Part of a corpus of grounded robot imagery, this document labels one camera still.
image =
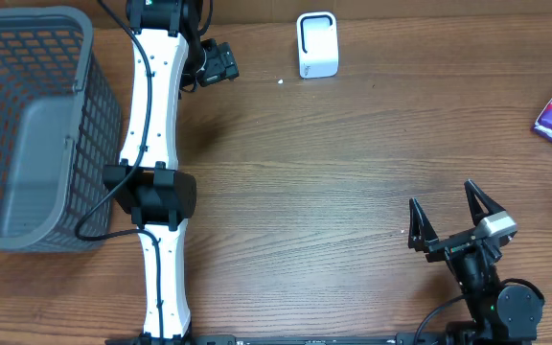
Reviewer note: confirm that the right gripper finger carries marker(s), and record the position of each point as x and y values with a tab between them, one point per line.
480	204
421	235

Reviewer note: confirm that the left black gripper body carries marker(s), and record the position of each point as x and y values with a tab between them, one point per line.
218	66

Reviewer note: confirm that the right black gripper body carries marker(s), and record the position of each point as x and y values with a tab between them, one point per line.
444	247

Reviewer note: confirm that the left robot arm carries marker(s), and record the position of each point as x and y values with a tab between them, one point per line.
172	57

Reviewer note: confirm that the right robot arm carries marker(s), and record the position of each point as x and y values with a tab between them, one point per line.
502	311

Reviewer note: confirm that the white barcode scanner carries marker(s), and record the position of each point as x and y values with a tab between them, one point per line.
317	40

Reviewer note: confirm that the grey plastic mesh basket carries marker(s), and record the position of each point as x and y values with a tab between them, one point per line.
60	124

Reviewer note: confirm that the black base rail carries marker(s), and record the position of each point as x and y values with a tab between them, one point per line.
228	339

